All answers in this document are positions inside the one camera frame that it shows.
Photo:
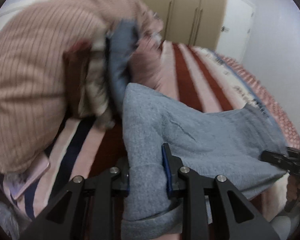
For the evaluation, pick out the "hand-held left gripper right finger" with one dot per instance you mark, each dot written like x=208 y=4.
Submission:
x=168 y=180

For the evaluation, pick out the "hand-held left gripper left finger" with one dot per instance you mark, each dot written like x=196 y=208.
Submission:
x=122 y=180

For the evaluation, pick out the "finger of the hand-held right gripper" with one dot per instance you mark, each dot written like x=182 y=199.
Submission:
x=275 y=157
x=295 y=160

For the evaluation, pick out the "grey blue pants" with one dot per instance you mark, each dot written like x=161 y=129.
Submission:
x=190 y=130

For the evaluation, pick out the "person's right hand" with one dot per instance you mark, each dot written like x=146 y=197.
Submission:
x=293 y=190

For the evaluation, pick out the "pink smartphone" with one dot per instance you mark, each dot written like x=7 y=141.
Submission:
x=32 y=175

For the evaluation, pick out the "white brown striped cloth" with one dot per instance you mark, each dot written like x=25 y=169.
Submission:
x=95 y=92

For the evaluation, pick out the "striped printed bed blanket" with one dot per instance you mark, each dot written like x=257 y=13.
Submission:
x=197 y=80

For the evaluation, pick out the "pink crumpled cloth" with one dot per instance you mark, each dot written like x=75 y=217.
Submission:
x=147 y=65

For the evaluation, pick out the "blue grey cloth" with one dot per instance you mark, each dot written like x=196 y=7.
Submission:
x=117 y=62

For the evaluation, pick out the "white door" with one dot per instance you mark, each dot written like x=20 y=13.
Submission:
x=237 y=30

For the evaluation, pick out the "pink ribbed quilt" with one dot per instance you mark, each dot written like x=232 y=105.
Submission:
x=27 y=67

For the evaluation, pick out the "beige wooden wardrobe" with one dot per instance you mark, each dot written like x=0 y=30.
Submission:
x=185 y=5

